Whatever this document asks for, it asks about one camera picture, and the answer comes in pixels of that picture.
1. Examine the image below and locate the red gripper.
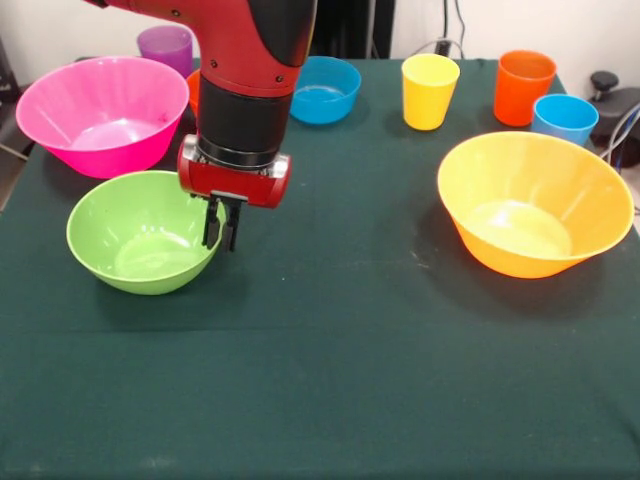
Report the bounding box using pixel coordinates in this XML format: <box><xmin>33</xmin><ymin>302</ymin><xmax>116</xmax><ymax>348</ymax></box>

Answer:
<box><xmin>176</xmin><ymin>133</ymin><xmax>293</xmax><ymax>253</ymax></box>

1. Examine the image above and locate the green plastic bowl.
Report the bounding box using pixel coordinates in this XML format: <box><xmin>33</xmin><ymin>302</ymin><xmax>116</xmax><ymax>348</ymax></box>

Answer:
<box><xmin>65</xmin><ymin>170</ymin><xmax>229</xmax><ymax>296</ymax></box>

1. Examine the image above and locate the orange plastic bowl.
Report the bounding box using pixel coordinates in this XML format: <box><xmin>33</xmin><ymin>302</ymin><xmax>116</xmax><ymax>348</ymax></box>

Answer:
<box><xmin>186</xmin><ymin>68</ymin><xmax>202</xmax><ymax>117</ymax></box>

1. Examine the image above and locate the dark green tablecloth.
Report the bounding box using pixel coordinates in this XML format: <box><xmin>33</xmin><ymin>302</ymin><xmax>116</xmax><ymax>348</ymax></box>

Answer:
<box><xmin>0</xmin><ymin>56</ymin><xmax>640</xmax><ymax>480</ymax></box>

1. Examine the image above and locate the pink plastic bowl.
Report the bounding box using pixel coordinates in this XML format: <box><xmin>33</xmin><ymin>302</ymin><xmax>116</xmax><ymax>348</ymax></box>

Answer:
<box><xmin>15</xmin><ymin>55</ymin><xmax>191</xmax><ymax>180</ymax></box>

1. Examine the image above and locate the blue plastic bowl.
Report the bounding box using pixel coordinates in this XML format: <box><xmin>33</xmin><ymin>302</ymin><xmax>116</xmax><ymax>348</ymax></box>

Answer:
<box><xmin>288</xmin><ymin>55</ymin><xmax>363</xmax><ymax>125</ymax></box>

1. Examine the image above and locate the purple plastic cup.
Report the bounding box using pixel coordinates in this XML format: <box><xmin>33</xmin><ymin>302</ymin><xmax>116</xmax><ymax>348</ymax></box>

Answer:
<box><xmin>137</xmin><ymin>25</ymin><xmax>196</xmax><ymax>80</ymax></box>

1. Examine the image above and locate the yellow plastic cup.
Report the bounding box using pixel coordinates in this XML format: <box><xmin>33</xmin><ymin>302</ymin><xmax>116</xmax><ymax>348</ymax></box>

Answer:
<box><xmin>401</xmin><ymin>53</ymin><xmax>461</xmax><ymax>132</ymax></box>

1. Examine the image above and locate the yellow plastic bowl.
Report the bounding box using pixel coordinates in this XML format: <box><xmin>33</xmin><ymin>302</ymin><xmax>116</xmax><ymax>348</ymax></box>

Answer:
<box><xmin>436</xmin><ymin>130</ymin><xmax>635</xmax><ymax>279</ymax></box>

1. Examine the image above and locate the orange plastic cup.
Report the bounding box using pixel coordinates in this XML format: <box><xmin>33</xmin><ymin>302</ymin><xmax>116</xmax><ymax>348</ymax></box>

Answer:
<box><xmin>493</xmin><ymin>49</ymin><xmax>558</xmax><ymax>127</ymax></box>

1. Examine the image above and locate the blue plastic cup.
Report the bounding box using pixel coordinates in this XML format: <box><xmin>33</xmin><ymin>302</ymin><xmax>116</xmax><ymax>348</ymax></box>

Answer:
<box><xmin>531</xmin><ymin>93</ymin><xmax>600</xmax><ymax>147</ymax></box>

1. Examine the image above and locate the black wall cable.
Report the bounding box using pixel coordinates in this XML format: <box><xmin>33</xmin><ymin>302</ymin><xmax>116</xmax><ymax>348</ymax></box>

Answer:
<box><xmin>414</xmin><ymin>0</ymin><xmax>467</xmax><ymax>59</ymax></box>

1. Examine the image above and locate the grey cable bundle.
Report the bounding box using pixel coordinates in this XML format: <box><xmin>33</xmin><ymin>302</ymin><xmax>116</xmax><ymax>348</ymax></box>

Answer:
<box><xmin>602</xmin><ymin>104</ymin><xmax>640</xmax><ymax>174</ymax></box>

